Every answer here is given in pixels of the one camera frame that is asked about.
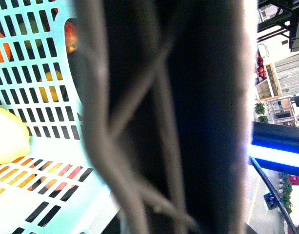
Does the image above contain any light teal shopping basket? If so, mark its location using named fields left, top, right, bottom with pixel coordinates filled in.
left=0, top=0, right=118, bottom=234

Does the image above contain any yellow lemon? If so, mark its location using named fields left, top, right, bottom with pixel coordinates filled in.
left=0, top=107, right=30, bottom=164

